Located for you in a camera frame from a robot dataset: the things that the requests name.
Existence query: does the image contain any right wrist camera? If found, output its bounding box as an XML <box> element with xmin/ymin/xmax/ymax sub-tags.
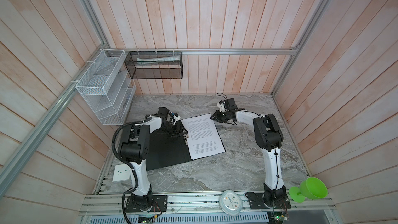
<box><xmin>217</xmin><ymin>98</ymin><xmax>238</xmax><ymax>113</ymax></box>

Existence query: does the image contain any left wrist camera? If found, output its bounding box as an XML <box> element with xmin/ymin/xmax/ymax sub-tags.
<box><xmin>169</xmin><ymin>112</ymin><xmax>181</xmax><ymax>124</ymax></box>

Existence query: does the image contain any white wire mesh shelf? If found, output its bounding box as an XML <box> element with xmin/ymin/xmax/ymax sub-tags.
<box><xmin>76</xmin><ymin>49</ymin><xmax>136</xmax><ymax>125</ymax></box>

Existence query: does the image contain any black corrugated cable conduit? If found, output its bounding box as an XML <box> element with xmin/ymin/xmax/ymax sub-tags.
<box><xmin>111</xmin><ymin>121</ymin><xmax>150</xmax><ymax>224</ymax></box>

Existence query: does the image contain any aluminium front rail frame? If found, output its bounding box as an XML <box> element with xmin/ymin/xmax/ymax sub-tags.
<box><xmin>77</xmin><ymin>191</ymin><xmax>343</xmax><ymax>224</ymax></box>

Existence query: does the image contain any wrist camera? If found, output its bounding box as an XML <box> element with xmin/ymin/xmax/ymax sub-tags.
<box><xmin>169</xmin><ymin>112</ymin><xmax>181</xmax><ymax>124</ymax></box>
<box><xmin>217</xmin><ymin>98</ymin><xmax>238</xmax><ymax>113</ymax></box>

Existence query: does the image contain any white printed paper stack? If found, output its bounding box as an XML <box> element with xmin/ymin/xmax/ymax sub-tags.
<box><xmin>181</xmin><ymin>114</ymin><xmax>226</xmax><ymax>160</ymax></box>

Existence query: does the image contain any white wall socket plate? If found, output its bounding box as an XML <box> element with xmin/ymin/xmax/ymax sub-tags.
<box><xmin>113</xmin><ymin>164</ymin><xmax>131</xmax><ymax>182</ymax></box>

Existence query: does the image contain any black mesh wall basket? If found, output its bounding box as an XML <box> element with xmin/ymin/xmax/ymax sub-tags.
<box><xmin>124</xmin><ymin>51</ymin><xmax>183</xmax><ymax>80</ymax></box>

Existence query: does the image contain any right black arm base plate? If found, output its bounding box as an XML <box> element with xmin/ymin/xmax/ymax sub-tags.
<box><xmin>245</xmin><ymin>192</ymin><xmax>291</xmax><ymax>209</ymax></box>

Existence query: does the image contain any blue black file folder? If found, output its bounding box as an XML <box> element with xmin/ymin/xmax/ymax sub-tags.
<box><xmin>146</xmin><ymin>131</ymin><xmax>192</xmax><ymax>171</ymax></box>

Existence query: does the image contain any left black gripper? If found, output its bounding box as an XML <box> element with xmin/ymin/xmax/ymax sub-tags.
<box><xmin>158</xmin><ymin>122</ymin><xmax>188</xmax><ymax>138</ymax></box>

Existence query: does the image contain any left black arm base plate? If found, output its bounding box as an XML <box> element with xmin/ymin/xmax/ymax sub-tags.
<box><xmin>125</xmin><ymin>195</ymin><xmax>168</xmax><ymax>213</ymax></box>

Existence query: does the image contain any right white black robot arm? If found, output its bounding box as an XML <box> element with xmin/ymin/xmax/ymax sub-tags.
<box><xmin>210</xmin><ymin>110</ymin><xmax>291</xmax><ymax>208</ymax></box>

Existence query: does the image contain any white round clock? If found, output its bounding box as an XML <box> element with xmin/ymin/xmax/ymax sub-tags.
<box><xmin>219</xmin><ymin>190</ymin><xmax>243</xmax><ymax>216</ymax></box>

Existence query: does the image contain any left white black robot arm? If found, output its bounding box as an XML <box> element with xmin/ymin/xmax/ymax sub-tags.
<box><xmin>112</xmin><ymin>107</ymin><xmax>191</xmax><ymax>209</ymax></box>

